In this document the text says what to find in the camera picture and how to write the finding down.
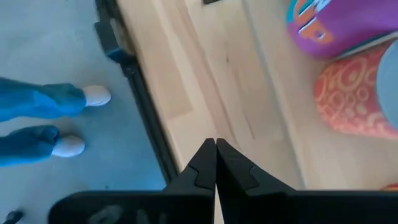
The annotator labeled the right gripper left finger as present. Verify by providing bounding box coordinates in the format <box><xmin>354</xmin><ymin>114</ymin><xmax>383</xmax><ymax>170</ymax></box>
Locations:
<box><xmin>48</xmin><ymin>138</ymin><xmax>218</xmax><ymax>224</ymax></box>

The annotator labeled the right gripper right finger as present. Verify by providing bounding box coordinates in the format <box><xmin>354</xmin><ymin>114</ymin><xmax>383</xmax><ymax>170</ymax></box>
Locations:
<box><xmin>216</xmin><ymin>138</ymin><xmax>398</xmax><ymax>224</ymax></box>

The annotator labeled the can with yellow red label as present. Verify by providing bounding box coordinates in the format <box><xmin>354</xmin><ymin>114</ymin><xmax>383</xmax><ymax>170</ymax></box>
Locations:
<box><xmin>313</xmin><ymin>39</ymin><xmax>398</xmax><ymax>140</ymax></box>

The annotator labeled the person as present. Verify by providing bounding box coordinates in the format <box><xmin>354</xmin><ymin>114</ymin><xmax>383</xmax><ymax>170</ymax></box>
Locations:
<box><xmin>0</xmin><ymin>76</ymin><xmax>112</xmax><ymax>168</ymax></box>

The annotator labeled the black aluminium table frame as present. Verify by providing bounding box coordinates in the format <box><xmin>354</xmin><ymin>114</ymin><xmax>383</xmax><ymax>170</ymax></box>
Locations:
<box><xmin>94</xmin><ymin>0</ymin><xmax>180</xmax><ymax>185</ymax></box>

